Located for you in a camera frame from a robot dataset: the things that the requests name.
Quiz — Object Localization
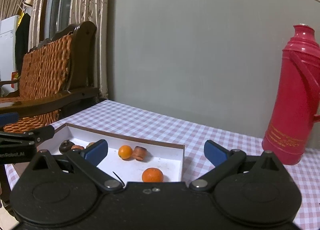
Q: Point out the dark glass window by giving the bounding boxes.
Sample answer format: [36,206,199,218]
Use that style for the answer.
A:
[44,0,71,38]

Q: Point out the black hanging coat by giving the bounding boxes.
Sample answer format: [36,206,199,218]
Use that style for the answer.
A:
[15,14,30,74]

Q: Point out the red thermos flask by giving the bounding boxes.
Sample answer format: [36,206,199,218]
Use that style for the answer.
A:
[262,24,319,165]

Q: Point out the dark wood wicker chair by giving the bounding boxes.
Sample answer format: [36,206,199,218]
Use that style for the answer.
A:
[1,24,98,133]

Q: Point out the small orange tangerine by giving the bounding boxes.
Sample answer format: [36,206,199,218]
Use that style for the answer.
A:
[118,145,133,160]

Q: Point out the reddish hawthorn fruit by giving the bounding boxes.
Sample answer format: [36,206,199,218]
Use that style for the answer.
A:
[132,146,147,161]

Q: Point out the brown shallow cardboard box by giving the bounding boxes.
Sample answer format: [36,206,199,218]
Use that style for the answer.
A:
[38,123,184,183]

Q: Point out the small reddish-orange fruit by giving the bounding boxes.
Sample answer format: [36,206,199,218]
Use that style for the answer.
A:
[71,145,85,150]

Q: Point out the straw hat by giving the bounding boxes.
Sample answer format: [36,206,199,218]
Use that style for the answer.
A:
[23,0,34,8]

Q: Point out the beige striped curtain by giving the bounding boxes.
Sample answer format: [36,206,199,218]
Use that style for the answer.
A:
[0,0,112,101]

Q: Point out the white refrigerator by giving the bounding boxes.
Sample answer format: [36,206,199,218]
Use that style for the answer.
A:
[0,15,19,81]

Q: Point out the large orange tangerine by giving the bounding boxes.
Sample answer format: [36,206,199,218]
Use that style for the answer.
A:
[142,168,164,182]

